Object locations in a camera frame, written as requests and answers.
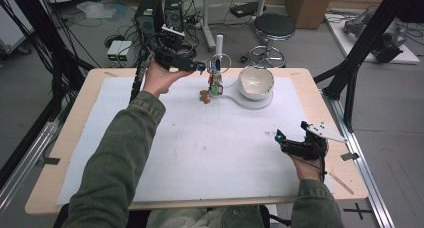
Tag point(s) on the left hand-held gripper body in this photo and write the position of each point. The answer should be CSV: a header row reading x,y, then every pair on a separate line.
x,y
168,51

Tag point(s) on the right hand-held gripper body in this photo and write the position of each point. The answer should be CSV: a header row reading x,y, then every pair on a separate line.
x,y
308,146

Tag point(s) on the bunch of colourful key tags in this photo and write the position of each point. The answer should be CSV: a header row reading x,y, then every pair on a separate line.
x,y
216,84

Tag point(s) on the white key stand with post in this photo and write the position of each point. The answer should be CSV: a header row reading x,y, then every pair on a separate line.
x,y
240,99

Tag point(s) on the person's right hand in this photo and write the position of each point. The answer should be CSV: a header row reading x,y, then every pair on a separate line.
x,y
308,169

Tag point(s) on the person's left hand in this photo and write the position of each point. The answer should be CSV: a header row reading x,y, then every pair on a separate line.
x,y
160,81

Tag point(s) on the black computer tower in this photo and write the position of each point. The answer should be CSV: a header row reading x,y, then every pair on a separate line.
x,y
148,16
174,11

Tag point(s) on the white desk leg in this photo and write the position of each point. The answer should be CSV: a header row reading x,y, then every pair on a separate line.
x,y
261,1
207,24

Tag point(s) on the black tape piece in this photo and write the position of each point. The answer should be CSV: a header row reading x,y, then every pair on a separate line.
x,y
350,156
50,161

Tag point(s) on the white power supply unit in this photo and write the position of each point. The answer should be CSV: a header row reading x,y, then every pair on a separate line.
x,y
113,53
125,54

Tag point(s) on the thin wooden stick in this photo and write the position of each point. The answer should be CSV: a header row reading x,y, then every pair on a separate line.
x,y
341,183

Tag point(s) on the white bowl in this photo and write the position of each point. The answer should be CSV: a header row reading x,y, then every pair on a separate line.
x,y
256,83

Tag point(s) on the white foam mat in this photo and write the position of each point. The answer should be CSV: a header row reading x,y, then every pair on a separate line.
x,y
213,161

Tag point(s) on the flat black box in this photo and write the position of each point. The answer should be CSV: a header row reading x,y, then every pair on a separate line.
x,y
245,9

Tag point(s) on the black round stool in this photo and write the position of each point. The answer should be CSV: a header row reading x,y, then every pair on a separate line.
x,y
274,26

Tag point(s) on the clear plastic sheet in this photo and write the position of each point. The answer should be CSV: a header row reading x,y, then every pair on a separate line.
x,y
96,10

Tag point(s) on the person's lap light pants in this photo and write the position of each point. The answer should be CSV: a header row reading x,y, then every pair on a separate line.
x,y
200,218

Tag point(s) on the white board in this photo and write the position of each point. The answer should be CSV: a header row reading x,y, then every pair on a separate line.
x,y
340,38

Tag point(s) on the wooden cabinet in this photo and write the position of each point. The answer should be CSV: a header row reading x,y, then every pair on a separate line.
x,y
308,6

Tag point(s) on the grey and black machine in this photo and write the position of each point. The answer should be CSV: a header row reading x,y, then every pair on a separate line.
x,y
388,43

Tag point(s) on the white cabinet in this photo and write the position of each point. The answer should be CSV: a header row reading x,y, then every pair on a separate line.
x,y
11,28

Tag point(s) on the aluminium rail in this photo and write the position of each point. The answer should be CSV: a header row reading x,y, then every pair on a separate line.
x,y
363,174
23,174

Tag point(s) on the black metal frame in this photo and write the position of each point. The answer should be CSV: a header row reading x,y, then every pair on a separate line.
x,y
50,48
363,44

